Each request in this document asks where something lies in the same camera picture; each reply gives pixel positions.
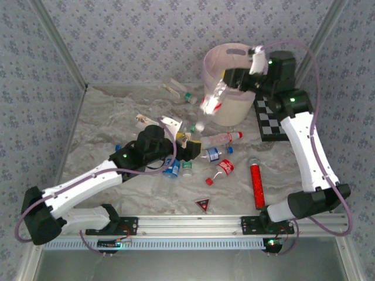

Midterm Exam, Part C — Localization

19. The clear bottle rainbow label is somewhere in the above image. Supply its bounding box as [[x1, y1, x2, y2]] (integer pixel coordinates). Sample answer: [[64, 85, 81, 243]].
[[179, 132, 193, 148]]

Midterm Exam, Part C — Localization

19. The long clear bottle red cap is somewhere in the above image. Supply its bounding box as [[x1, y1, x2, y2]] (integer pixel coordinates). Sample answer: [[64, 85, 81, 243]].
[[200, 131, 244, 150]]

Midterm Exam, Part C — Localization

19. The crushed clear bottle red label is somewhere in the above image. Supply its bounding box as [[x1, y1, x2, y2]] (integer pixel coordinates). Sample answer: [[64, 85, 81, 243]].
[[195, 81, 230, 132]]

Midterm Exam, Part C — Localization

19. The large clear bottle green cap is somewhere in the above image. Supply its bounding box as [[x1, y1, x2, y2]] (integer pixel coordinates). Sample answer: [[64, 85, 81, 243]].
[[163, 77, 199, 105]]

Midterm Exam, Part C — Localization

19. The pink cream plastic bin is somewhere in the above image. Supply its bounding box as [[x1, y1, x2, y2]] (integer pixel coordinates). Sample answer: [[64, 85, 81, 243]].
[[202, 42, 258, 127]]

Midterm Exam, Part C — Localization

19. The small bottle green label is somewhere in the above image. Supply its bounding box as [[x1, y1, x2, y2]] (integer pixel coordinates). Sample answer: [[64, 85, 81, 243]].
[[181, 160, 194, 178]]

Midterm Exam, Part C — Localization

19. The clear bottle blue label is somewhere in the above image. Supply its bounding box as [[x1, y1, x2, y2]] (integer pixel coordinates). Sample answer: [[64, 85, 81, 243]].
[[200, 145, 234, 163]]

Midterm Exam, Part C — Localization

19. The crushed blue plastic bottle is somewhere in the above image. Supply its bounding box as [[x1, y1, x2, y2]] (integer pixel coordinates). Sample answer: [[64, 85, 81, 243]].
[[162, 159, 181, 179]]

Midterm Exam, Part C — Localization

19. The small white printed packet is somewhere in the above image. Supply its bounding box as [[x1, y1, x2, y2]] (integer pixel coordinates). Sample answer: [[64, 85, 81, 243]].
[[135, 114, 158, 127]]

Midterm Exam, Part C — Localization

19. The red cola label bottle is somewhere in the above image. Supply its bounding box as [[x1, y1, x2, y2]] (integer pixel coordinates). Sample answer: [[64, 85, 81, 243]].
[[205, 159, 235, 187]]

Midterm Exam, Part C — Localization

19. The red black triangle sticker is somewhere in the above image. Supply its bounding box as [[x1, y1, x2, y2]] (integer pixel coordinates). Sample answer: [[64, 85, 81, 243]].
[[195, 197, 212, 214]]

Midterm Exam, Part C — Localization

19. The black white checkerboard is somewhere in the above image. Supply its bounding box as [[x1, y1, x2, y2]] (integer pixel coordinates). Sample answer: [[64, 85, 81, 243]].
[[253, 95, 289, 143]]

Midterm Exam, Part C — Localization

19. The red glitter tube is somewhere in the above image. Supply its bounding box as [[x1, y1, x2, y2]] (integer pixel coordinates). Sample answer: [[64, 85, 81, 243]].
[[248, 157, 267, 210]]

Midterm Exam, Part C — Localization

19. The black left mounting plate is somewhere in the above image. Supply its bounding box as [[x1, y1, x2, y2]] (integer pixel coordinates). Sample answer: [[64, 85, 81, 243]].
[[85, 216, 139, 237]]

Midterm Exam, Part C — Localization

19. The black mounting plate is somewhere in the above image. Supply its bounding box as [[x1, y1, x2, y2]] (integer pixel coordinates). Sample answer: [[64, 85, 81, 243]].
[[85, 216, 139, 237], [241, 216, 295, 235]]

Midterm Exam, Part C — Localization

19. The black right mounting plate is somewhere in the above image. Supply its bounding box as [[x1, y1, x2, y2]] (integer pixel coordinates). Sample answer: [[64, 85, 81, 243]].
[[241, 216, 295, 235]]

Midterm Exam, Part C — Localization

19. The left circuit board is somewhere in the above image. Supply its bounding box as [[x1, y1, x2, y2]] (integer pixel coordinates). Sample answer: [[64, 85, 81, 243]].
[[98, 238, 131, 249]]

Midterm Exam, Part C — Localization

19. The circuit board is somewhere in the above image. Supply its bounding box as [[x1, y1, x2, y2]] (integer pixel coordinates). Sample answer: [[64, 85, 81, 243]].
[[98, 238, 131, 249], [262, 237, 284, 254]]

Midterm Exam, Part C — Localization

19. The right circuit board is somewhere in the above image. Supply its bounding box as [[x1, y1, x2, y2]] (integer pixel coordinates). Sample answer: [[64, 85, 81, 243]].
[[262, 237, 284, 254]]

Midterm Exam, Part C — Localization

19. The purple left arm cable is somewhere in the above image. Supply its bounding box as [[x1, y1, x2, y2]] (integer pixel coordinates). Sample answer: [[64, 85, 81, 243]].
[[15, 118, 178, 244]]

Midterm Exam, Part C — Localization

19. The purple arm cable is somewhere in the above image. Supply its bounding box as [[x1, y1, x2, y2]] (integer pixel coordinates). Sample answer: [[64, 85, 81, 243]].
[[262, 40, 354, 237], [15, 118, 178, 244]]

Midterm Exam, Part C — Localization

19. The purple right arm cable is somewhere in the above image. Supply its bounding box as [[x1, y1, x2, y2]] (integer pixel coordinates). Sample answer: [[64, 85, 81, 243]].
[[262, 40, 354, 237]]

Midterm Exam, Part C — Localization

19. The aluminium right frame post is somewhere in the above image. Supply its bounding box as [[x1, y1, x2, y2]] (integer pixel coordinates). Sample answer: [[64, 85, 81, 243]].
[[294, 0, 350, 86]]

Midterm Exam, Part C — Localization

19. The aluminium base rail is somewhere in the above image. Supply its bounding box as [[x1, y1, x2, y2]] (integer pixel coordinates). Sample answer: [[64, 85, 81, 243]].
[[60, 214, 349, 237]]

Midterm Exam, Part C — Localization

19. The white slotted cable duct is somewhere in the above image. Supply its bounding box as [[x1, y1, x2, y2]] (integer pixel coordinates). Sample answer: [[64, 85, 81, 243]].
[[43, 236, 264, 250]]

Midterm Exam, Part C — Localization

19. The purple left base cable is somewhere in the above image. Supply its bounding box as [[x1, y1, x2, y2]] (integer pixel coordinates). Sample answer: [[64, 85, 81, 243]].
[[79, 230, 107, 256]]

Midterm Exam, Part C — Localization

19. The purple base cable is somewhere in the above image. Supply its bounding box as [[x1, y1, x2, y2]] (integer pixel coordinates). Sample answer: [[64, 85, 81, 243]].
[[275, 219, 300, 256], [79, 230, 107, 256]]

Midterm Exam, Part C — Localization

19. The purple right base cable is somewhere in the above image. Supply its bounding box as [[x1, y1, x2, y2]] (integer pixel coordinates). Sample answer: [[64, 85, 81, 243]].
[[275, 219, 300, 256]]

